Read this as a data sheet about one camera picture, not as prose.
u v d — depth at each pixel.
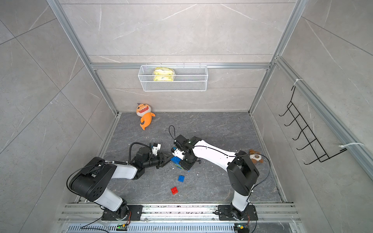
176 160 0.84
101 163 0.53
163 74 0.88
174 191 0.79
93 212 0.75
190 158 0.71
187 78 1.01
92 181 0.46
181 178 0.84
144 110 1.11
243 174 0.45
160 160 0.78
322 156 0.58
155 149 0.86
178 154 0.77
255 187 0.49
